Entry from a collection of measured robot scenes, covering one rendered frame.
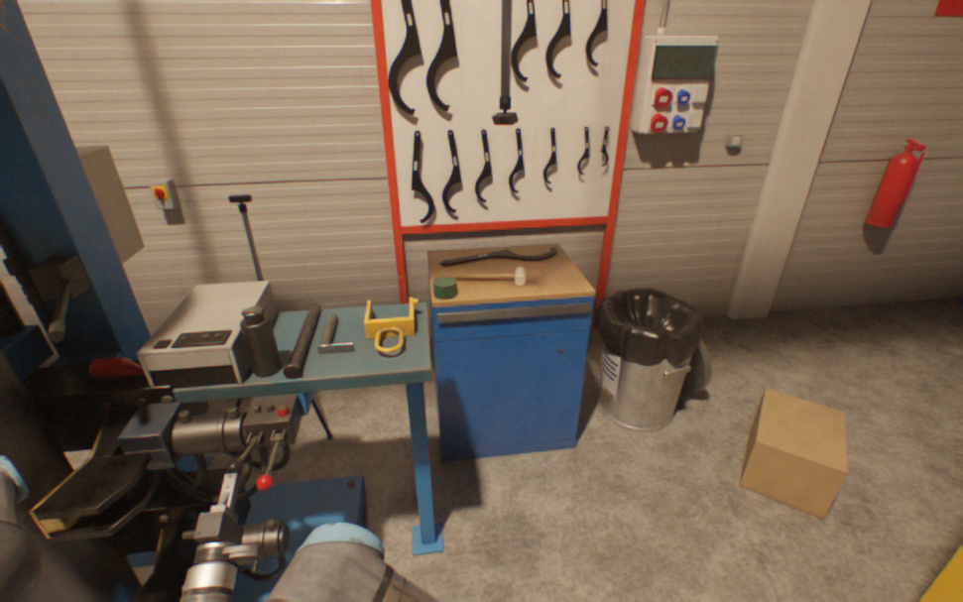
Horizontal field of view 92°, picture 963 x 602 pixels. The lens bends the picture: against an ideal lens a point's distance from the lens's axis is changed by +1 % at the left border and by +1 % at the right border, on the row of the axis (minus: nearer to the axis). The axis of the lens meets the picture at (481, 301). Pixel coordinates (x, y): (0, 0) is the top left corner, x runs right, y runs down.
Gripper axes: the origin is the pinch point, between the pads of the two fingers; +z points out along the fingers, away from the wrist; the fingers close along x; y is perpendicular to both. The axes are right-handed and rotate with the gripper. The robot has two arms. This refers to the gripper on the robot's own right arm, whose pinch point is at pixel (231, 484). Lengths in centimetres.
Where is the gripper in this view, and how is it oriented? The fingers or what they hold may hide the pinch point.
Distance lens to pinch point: 129.3
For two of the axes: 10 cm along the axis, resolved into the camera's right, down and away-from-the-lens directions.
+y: -9.9, 0.7, -1.2
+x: -0.4, 6.7, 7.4
